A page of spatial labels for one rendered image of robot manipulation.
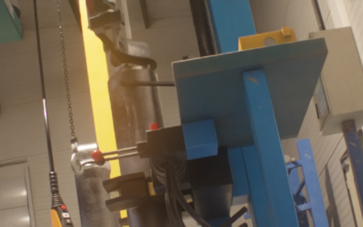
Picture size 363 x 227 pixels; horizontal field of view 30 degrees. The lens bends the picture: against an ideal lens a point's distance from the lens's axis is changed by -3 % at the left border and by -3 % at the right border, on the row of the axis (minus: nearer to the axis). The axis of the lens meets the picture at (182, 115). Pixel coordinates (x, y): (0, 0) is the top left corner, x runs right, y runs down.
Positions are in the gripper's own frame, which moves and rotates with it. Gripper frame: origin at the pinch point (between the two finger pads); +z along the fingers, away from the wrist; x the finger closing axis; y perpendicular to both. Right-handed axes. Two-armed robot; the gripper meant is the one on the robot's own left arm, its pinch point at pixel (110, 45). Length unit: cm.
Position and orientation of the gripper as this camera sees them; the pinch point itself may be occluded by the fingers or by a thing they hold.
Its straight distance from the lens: 274.1
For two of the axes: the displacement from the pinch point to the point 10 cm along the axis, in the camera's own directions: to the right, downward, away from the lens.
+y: 2.4, 2.8, 9.3
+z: 1.7, 9.3, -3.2
